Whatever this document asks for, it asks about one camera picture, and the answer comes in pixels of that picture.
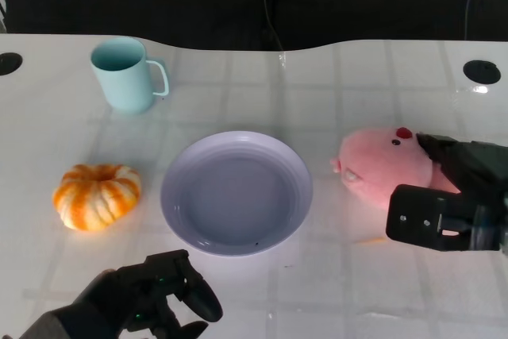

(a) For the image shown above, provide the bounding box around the pink plush doll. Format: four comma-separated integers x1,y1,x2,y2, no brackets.
329,126,464,211

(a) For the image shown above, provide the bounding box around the orange white plush pumpkin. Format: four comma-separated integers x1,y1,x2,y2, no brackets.
52,163,142,232

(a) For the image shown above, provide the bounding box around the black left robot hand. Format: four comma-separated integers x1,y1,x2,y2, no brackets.
75,249,223,339

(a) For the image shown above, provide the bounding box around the mint green mug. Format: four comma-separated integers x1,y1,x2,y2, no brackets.
90,37,170,114

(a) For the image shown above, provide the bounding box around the lavender round plate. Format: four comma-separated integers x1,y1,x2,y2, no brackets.
160,130,314,259

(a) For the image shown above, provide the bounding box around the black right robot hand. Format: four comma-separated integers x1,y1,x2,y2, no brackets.
385,132,508,253

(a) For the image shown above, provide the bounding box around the black table grommet hole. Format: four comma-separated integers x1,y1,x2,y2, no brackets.
463,59,502,85
0,52,24,76

